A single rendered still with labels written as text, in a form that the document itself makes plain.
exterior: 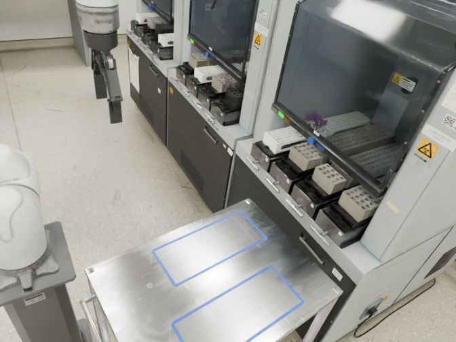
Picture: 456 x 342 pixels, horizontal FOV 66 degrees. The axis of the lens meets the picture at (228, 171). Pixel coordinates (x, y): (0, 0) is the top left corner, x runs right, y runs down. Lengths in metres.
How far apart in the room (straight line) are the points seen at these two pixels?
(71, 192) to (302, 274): 1.80
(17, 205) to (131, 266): 0.35
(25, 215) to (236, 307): 0.63
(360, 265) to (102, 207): 1.64
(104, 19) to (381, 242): 1.08
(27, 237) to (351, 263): 1.03
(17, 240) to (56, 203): 1.37
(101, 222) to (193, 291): 1.37
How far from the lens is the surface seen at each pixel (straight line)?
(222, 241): 1.14
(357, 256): 1.36
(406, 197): 1.21
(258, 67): 1.65
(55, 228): 1.38
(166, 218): 2.31
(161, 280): 1.05
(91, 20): 0.88
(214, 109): 1.87
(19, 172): 1.25
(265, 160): 1.55
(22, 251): 1.17
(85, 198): 2.49
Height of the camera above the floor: 1.70
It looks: 39 degrees down
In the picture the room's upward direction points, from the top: 9 degrees clockwise
